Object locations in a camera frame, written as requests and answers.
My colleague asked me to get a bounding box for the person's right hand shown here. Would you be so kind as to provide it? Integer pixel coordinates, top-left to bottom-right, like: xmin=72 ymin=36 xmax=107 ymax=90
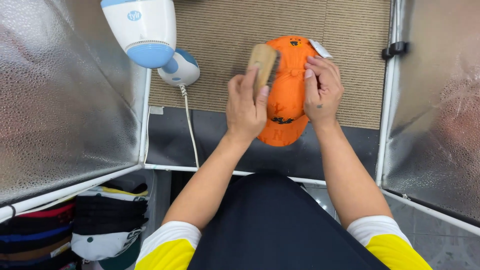
xmin=302 ymin=55 xmax=345 ymax=127

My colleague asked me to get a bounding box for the person's left hand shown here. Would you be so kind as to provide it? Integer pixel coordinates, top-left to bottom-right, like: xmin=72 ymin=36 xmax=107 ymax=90
xmin=225 ymin=63 xmax=271 ymax=142

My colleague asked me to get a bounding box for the orange printed cap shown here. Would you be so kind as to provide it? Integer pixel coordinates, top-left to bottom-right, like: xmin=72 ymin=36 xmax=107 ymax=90
xmin=256 ymin=35 xmax=320 ymax=147

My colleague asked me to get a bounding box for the wooden bristle brush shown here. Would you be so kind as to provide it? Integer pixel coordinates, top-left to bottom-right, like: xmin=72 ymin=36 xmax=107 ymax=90
xmin=247 ymin=43 xmax=281 ymax=95

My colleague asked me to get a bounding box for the white cap tag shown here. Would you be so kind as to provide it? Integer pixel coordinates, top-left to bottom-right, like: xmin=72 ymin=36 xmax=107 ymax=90
xmin=308 ymin=39 xmax=334 ymax=59

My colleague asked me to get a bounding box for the small white blue appliance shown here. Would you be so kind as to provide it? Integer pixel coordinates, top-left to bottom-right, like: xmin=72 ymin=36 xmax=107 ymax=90
xmin=157 ymin=48 xmax=201 ymax=88

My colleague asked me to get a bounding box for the beige striped mat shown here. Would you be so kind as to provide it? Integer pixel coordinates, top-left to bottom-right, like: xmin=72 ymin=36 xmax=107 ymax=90
xmin=148 ymin=0 xmax=392 ymax=130

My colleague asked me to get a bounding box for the black clip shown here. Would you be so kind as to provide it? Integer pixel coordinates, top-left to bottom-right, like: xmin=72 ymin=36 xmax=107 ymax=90
xmin=382 ymin=41 xmax=409 ymax=60

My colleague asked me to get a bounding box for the silver reflective panel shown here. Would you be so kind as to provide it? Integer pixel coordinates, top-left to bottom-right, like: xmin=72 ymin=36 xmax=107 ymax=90
xmin=0 ymin=0 xmax=151 ymax=205
xmin=382 ymin=0 xmax=480 ymax=223

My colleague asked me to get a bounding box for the person's dark apron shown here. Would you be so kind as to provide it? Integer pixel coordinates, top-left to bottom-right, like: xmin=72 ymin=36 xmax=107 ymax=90
xmin=187 ymin=172 xmax=391 ymax=270

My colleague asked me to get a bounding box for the large white blue steamer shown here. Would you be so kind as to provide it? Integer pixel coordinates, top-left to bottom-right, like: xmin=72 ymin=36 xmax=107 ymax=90
xmin=100 ymin=0 xmax=177 ymax=70

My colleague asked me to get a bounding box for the person's yellow white shirt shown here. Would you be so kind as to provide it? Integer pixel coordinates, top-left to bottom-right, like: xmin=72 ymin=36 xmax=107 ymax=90
xmin=134 ymin=215 xmax=434 ymax=270

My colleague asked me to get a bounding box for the stack of caps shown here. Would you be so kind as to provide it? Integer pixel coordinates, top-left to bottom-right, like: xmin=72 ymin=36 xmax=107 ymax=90
xmin=0 ymin=182 xmax=150 ymax=270

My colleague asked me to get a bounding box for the white power cord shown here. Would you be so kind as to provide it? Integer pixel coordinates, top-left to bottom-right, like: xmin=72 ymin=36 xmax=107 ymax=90
xmin=179 ymin=84 xmax=200 ymax=169

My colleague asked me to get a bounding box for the white tube frame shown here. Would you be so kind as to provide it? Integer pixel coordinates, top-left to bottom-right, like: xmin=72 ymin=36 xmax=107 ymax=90
xmin=0 ymin=0 xmax=480 ymax=238

